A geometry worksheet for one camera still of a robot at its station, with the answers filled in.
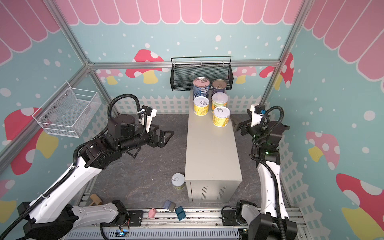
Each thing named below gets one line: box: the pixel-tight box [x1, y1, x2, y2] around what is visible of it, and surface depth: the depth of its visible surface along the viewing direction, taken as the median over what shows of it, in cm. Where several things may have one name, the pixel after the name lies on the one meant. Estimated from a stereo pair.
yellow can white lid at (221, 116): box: [212, 106, 231, 128], surface depth 67 cm
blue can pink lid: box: [192, 76, 211, 99], surface depth 73 cm
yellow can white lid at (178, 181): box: [171, 172, 186, 190], surface depth 83 cm
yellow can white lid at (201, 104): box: [193, 96, 210, 117], surface depth 71 cm
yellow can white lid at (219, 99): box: [211, 92, 229, 114], surface depth 70 cm
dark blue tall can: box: [211, 79, 228, 99], surface depth 73 cm
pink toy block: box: [148, 208, 157, 219], surface depth 77 cm
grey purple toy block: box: [163, 200, 176, 212], surface depth 79 cm
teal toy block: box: [175, 206, 186, 221], surface depth 77 cm
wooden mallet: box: [88, 193, 103, 207], surface depth 80 cm
